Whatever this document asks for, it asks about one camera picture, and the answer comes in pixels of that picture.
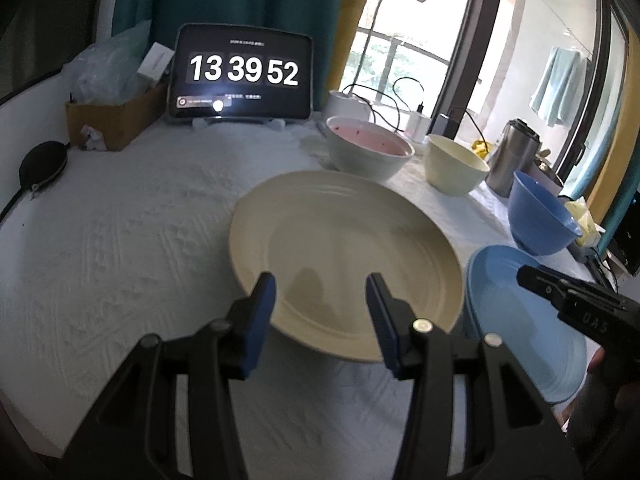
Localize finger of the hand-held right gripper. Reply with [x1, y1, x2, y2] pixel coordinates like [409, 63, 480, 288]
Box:
[517, 264, 640, 311]

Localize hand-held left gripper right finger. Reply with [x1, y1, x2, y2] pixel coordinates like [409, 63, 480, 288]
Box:
[365, 271, 583, 480]

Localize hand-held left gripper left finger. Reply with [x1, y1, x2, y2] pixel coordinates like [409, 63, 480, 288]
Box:
[55, 271, 277, 480]

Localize blue plate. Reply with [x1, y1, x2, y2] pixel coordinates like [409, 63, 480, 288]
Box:
[462, 245, 588, 406]

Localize blue bowl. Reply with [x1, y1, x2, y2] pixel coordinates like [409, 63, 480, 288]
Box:
[507, 170, 583, 256]

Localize cream plate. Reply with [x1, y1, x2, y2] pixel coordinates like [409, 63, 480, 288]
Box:
[228, 170, 466, 363]

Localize cream bowl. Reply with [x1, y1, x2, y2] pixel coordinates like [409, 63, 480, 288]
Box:
[424, 134, 491, 197]

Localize white bowl with pink inside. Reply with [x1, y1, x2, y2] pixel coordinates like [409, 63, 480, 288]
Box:
[326, 115, 416, 183]

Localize yellow tissue pack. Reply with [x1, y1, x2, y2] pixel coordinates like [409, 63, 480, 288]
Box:
[565, 197, 607, 249]

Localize pink and blue container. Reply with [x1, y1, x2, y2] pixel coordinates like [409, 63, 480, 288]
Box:
[531, 149, 566, 187]

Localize steel thermos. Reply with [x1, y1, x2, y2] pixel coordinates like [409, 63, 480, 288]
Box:
[485, 118, 542, 198]

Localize clear tablet stand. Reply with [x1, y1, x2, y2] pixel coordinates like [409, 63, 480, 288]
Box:
[192, 117, 287, 131]

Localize hanging light blue towel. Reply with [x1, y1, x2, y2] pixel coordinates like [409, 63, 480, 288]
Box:
[530, 46, 588, 128]

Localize white charger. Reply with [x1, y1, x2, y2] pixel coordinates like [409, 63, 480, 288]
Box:
[405, 112, 431, 137]

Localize cardboard box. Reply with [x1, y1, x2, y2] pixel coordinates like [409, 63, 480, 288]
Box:
[65, 82, 168, 152]

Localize crumpled white paper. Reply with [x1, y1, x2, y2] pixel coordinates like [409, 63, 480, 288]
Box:
[80, 125, 109, 152]

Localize tablet showing clock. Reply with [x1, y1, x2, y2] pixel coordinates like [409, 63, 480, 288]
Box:
[166, 23, 316, 122]

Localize black round pouch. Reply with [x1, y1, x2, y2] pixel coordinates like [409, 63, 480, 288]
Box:
[18, 141, 68, 202]

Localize small white box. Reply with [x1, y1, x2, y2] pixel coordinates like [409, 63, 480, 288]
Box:
[138, 42, 175, 81]

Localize clear plastic bags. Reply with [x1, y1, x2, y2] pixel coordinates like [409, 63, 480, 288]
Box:
[62, 20, 153, 106]

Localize yellow curtain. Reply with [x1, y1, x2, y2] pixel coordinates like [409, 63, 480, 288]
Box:
[340, 0, 375, 92]

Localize black cable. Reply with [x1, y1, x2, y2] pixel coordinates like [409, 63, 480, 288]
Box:
[447, 106, 493, 156]
[342, 77, 427, 133]

